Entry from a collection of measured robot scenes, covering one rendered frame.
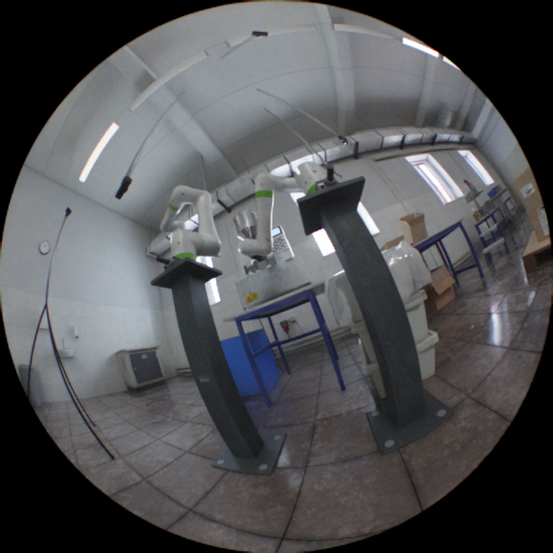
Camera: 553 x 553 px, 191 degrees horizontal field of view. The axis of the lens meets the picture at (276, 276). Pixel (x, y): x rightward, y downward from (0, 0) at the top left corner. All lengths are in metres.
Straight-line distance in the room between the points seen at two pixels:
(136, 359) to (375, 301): 3.50
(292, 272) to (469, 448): 1.38
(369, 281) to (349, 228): 0.18
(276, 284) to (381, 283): 0.88
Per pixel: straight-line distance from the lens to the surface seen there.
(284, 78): 4.22
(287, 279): 1.24
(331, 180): 0.60
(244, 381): 1.65
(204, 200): 1.15
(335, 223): 0.57
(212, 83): 3.93
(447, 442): 0.71
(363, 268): 0.53
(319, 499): 0.67
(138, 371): 3.52
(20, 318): 4.11
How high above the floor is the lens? 0.59
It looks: 16 degrees up
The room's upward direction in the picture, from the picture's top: 20 degrees counter-clockwise
